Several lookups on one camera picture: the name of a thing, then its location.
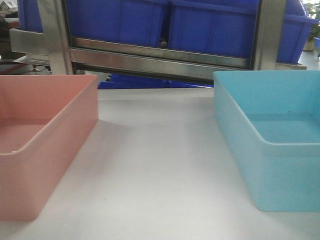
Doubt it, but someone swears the light blue plastic box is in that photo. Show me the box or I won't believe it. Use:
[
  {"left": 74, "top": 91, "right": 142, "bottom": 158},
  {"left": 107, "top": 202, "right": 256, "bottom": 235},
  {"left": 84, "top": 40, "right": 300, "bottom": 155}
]
[{"left": 213, "top": 70, "right": 320, "bottom": 212}]

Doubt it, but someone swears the pink plastic box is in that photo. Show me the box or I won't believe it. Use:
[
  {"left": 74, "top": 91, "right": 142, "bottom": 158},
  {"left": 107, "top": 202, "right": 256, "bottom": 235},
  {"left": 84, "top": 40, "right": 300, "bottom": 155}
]
[{"left": 0, "top": 74, "right": 98, "bottom": 221}]

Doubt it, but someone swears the blue crate lower shelf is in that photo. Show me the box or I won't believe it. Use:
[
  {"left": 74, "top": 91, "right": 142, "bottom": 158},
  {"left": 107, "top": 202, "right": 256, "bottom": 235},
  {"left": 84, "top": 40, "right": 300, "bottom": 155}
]
[{"left": 97, "top": 73, "right": 214, "bottom": 90}]

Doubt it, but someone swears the stainless steel shelf rack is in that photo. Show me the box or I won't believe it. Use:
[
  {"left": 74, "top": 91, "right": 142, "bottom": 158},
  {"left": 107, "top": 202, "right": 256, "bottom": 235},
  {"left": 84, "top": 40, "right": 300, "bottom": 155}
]
[{"left": 9, "top": 0, "right": 306, "bottom": 82}]

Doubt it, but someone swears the blue crate middle left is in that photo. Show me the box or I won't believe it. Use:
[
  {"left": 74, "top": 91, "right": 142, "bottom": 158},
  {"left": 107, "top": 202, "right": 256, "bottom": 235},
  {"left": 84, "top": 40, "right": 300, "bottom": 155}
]
[{"left": 66, "top": 0, "right": 169, "bottom": 47}]

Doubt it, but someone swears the blue crate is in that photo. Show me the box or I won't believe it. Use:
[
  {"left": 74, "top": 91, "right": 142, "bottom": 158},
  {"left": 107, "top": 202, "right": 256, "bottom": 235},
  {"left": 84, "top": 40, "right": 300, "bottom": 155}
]
[
  {"left": 277, "top": 0, "right": 320, "bottom": 65},
  {"left": 66, "top": 0, "right": 169, "bottom": 47},
  {"left": 17, "top": 0, "right": 43, "bottom": 33},
  {"left": 168, "top": 0, "right": 258, "bottom": 59}
]

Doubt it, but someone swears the blue crate middle right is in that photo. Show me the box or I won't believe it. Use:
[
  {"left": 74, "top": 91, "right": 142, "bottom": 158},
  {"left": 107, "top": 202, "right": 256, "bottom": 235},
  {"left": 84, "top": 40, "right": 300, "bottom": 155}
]
[{"left": 168, "top": 0, "right": 258, "bottom": 59}]

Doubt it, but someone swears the blue crate far left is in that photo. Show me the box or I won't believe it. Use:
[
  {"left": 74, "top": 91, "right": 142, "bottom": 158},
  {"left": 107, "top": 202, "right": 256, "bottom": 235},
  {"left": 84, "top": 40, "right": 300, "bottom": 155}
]
[{"left": 17, "top": 0, "right": 43, "bottom": 33}]

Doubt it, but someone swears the blue crate far right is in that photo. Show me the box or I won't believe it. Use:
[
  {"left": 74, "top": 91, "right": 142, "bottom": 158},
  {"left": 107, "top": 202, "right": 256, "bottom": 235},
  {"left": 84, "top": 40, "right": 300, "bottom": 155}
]
[{"left": 277, "top": 0, "right": 320, "bottom": 65}]

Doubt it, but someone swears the potted green plant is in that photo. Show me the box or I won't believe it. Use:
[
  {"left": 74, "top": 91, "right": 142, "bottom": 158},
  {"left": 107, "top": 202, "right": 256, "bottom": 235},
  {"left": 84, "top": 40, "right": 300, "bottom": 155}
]
[{"left": 304, "top": 1, "right": 320, "bottom": 52}]

